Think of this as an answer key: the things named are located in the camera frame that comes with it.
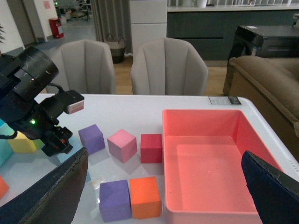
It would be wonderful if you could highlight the purple block far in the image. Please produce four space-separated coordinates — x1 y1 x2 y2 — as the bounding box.
78 124 105 154

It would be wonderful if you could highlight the grey chair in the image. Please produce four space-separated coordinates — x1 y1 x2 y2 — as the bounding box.
130 38 209 96
50 39 116 94

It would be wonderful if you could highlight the pink plastic bin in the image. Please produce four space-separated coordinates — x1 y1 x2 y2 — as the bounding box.
163 109 279 224

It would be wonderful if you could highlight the teal plastic bin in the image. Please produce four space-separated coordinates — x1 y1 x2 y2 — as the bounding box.
0 120 14 166

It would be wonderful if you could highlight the pink foam block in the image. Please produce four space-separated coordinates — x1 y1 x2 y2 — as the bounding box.
107 129 138 163

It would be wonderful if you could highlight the dark counter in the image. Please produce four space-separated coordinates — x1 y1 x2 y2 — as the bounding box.
167 4 299 61

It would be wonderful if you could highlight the right grey chair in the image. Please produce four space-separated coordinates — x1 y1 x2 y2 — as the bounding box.
130 38 209 96

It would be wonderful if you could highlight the table label sticker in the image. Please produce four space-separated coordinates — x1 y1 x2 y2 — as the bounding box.
208 96 241 105

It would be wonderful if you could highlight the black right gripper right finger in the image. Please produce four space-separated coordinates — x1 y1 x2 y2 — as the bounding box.
241 151 299 224

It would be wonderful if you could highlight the yellow foam block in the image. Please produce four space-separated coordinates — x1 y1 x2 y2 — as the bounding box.
7 132 37 154

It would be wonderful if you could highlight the white cabinet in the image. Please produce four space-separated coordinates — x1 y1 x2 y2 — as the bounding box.
129 0 168 57

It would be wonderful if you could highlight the dark red block far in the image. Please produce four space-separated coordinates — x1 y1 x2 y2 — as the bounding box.
140 134 163 163

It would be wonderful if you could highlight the purple block near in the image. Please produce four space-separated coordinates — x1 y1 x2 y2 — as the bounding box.
99 180 132 223

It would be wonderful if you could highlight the blue block front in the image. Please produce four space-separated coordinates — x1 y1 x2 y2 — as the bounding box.
56 136 92 183

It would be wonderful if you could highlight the brown sofa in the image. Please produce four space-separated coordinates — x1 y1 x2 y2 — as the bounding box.
225 56 299 159

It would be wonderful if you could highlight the woven basket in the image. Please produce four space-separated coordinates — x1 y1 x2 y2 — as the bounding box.
105 33 126 64

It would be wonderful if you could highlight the white potted plant on counter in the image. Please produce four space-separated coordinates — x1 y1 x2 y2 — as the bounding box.
195 0 207 8

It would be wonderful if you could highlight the orange block near teal bin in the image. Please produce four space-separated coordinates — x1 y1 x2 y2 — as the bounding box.
0 176 9 198

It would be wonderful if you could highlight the purple block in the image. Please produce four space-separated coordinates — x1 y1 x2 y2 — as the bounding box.
78 124 105 154
99 180 132 223

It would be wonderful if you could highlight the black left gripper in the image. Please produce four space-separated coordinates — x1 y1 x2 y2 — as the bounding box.
9 96 72 156

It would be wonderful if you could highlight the green foam block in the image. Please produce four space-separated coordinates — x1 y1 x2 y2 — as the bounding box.
33 139 44 149

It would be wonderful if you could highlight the left grey chair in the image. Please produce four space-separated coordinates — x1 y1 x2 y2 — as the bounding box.
50 39 116 94

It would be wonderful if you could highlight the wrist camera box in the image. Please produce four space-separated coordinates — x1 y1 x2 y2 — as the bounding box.
54 90 85 114

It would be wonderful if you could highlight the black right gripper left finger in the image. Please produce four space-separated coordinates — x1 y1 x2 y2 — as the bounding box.
0 147 88 224

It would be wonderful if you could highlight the orange block near pink bin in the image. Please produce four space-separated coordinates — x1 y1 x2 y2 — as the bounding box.
129 176 162 219

